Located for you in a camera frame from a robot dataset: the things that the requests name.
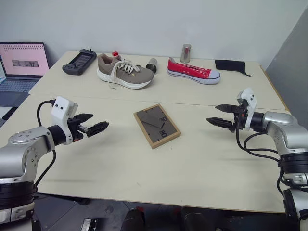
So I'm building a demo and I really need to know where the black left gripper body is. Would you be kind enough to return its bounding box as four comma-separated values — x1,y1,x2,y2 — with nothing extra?
67,115,89,143

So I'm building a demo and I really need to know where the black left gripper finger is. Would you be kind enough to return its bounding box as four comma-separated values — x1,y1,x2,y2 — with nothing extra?
73,113,94,123
86,121,110,139

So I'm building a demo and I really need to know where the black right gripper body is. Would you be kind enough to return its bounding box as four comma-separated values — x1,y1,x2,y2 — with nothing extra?
230,99,248,133

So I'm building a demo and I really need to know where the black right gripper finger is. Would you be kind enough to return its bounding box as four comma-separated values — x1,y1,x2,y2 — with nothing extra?
214,103,238,114
206,117,236,133

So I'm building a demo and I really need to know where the open laptop with pink screen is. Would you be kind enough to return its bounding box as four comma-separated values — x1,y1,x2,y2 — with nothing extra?
0,41,50,108

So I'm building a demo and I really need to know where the red canvas sneaker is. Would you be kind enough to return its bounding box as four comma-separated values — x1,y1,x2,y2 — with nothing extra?
167,56,221,85

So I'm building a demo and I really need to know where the black handheld controller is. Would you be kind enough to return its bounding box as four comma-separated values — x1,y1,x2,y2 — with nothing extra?
62,48,98,76

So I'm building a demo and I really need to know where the taupe sneaker with white laces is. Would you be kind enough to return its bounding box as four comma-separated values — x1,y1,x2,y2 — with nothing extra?
96,53,155,91

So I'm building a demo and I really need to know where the steel tumbler cup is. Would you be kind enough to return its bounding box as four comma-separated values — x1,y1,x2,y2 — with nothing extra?
180,43,193,64

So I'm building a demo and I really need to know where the black cylindrical cup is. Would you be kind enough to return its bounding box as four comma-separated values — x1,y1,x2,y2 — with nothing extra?
145,58,158,73

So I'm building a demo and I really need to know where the black box under table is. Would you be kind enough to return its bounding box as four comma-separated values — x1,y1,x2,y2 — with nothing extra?
80,217,104,231

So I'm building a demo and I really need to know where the dark rounded shape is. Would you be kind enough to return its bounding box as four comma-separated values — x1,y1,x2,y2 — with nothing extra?
119,207,146,231

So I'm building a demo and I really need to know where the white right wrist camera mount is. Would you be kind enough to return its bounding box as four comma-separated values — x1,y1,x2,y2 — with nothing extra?
236,87,258,132

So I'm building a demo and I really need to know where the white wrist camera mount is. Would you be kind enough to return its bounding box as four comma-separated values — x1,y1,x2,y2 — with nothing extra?
51,96,79,145
236,87,258,132

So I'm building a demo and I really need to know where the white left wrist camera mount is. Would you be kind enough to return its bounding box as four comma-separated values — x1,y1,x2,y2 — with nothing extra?
51,96,79,145

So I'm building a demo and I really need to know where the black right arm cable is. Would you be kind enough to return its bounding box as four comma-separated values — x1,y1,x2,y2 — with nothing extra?
235,119,289,195

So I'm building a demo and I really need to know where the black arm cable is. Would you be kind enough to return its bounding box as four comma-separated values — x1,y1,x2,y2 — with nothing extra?
33,99,58,193
235,119,289,195

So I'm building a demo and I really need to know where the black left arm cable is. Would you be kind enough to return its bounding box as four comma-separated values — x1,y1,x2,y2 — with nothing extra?
33,99,58,193

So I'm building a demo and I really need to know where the black drawstring pouch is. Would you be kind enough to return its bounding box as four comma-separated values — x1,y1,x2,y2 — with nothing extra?
214,59,252,78

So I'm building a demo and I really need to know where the wooden picture frame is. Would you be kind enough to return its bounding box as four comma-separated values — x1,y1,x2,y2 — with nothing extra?
133,103,181,150

